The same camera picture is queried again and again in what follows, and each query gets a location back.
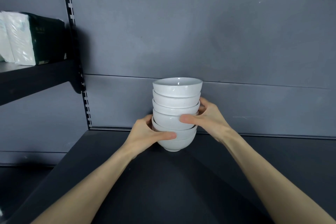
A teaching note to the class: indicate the person's left hand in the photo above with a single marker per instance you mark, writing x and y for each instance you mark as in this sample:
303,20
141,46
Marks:
143,136

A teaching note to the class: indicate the person's right hand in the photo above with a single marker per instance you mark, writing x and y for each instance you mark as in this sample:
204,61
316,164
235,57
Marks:
212,122

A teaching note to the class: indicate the person's right thumb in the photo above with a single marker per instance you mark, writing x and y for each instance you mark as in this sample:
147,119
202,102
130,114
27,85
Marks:
193,119

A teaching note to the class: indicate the person's left thumb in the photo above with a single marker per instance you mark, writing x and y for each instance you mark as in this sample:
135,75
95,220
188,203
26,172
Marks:
164,136

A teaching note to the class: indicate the stack of white bowls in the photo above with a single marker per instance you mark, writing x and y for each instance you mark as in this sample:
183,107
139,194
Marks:
177,88

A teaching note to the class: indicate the person's left forearm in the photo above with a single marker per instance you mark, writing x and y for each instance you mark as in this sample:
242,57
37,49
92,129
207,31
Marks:
89,187

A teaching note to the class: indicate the person's right forearm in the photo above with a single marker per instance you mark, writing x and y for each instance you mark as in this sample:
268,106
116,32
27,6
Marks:
270,179

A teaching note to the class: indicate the dark grey shelf board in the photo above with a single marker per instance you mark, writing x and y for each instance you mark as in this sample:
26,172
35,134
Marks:
168,181

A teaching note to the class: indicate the black metal shelf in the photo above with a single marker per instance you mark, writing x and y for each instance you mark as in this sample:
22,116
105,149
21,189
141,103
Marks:
31,79

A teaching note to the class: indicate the green and white tissue pack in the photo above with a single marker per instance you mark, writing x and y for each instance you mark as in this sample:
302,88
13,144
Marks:
39,37

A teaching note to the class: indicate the black shelf bracket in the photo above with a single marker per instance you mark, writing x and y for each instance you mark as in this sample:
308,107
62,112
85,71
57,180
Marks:
77,74

